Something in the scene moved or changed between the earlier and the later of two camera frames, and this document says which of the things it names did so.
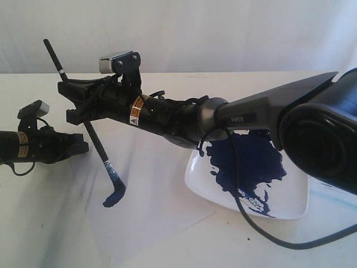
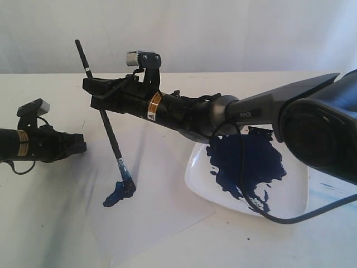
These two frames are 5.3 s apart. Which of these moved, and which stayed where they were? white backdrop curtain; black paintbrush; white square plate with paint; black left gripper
Moved: black paintbrush
Stayed: black left gripper; white backdrop curtain; white square plate with paint
